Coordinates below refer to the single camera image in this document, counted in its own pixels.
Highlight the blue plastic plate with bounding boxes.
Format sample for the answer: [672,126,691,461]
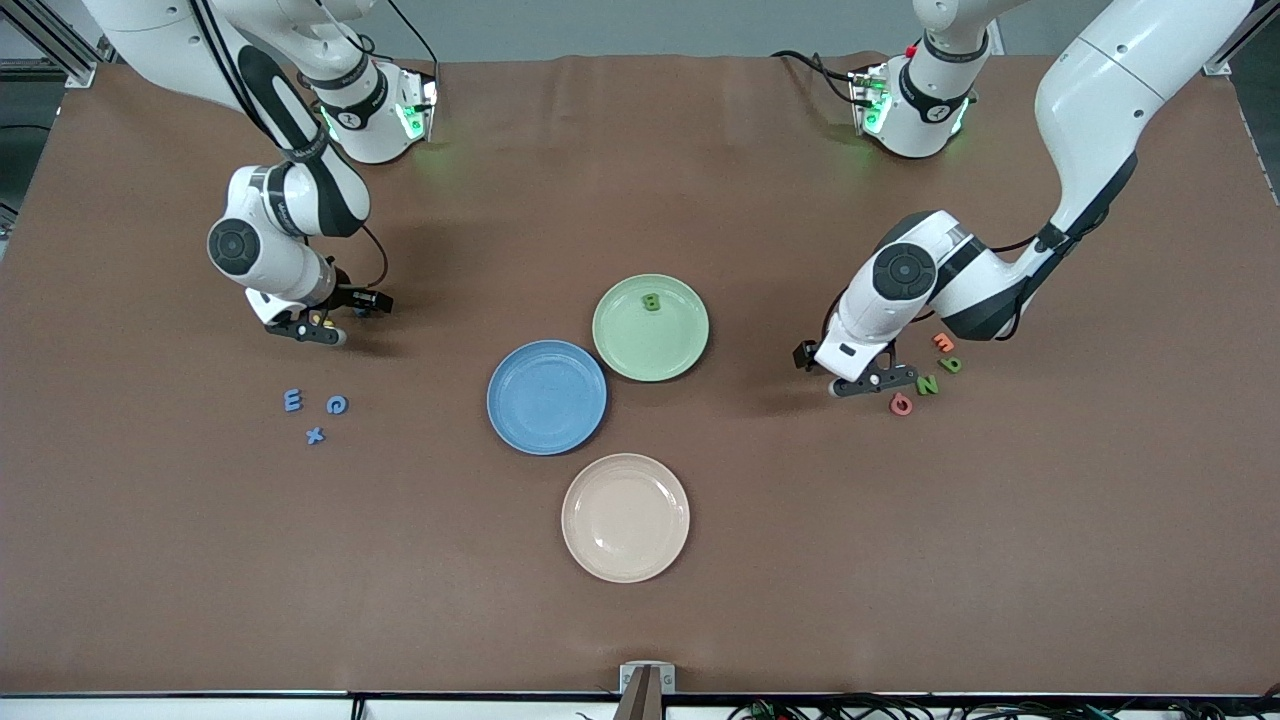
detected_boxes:
[486,339,609,457]

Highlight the green plastic plate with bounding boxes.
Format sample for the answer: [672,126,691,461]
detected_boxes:
[591,273,711,384]

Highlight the beige plastic plate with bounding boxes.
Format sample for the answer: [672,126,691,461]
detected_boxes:
[560,452,692,585]

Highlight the brown table cover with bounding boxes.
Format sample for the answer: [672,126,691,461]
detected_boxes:
[0,52,1280,698]

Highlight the black right base cable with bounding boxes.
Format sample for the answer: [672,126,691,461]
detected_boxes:
[383,0,441,81]

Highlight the black base cable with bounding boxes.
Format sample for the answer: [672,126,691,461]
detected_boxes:
[383,0,441,81]
[770,48,863,107]

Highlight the black left base cable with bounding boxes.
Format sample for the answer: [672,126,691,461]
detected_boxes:
[770,48,863,107]

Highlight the aluminium frame profile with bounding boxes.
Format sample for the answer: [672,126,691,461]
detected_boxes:
[0,0,111,89]
[1200,0,1280,77]

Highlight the tangled black floor cables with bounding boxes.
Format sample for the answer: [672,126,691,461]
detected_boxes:
[730,688,1280,720]

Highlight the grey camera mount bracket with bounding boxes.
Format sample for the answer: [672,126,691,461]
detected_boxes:
[615,662,677,720]

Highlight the white table edge rail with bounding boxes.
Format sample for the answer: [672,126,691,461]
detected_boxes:
[0,693,1280,720]

